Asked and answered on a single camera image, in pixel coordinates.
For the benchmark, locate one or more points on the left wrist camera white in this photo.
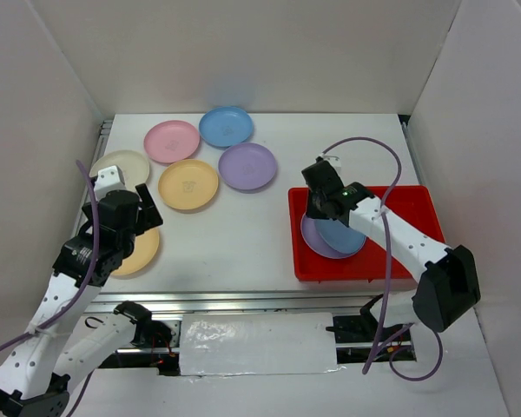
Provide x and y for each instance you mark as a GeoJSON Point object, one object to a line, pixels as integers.
{"type": "Point", "coordinates": [109, 179]}

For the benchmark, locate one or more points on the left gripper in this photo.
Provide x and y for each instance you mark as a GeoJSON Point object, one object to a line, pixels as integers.
{"type": "Point", "coordinates": [149, 215]}

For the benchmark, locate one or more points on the cream white plate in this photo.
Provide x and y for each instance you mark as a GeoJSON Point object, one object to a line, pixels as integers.
{"type": "Point", "coordinates": [134, 166]}

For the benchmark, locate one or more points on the yellow plate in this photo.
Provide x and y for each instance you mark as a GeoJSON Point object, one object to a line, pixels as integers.
{"type": "Point", "coordinates": [188, 184]}
{"type": "Point", "coordinates": [146, 246]}

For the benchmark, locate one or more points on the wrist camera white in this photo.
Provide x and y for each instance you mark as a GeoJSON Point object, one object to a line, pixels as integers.
{"type": "Point", "coordinates": [109, 179]}
{"type": "Point", "coordinates": [334, 161]}

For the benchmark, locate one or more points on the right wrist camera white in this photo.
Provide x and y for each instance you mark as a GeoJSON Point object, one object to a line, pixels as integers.
{"type": "Point", "coordinates": [334, 161]}

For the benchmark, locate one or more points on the pink plate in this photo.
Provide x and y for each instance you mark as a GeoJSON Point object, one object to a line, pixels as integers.
{"type": "Point", "coordinates": [171, 141]}

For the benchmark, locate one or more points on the red plastic bin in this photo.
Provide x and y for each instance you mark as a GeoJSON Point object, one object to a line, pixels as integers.
{"type": "Point", "coordinates": [411, 202]}

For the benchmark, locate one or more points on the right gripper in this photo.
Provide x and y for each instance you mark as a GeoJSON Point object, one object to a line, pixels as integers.
{"type": "Point", "coordinates": [311, 210]}

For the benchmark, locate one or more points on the white foam block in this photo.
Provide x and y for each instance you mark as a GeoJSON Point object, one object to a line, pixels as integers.
{"type": "Point", "coordinates": [256, 344]}

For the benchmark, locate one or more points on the purple plate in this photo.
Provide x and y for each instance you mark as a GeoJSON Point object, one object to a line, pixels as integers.
{"type": "Point", "coordinates": [315, 242]}
{"type": "Point", "coordinates": [247, 166]}

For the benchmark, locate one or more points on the blue plate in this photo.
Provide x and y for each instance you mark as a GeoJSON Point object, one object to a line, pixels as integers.
{"type": "Point", "coordinates": [226, 126]}
{"type": "Point", "coordinates": [339, 237]}

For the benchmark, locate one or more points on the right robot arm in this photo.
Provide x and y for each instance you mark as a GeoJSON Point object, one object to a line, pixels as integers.
{"type": "Point", "coordinates": [447, 282]}

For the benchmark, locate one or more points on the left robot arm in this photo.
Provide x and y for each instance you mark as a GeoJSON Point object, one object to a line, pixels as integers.
{"type": "Point", "coordinates": [41, 372]}

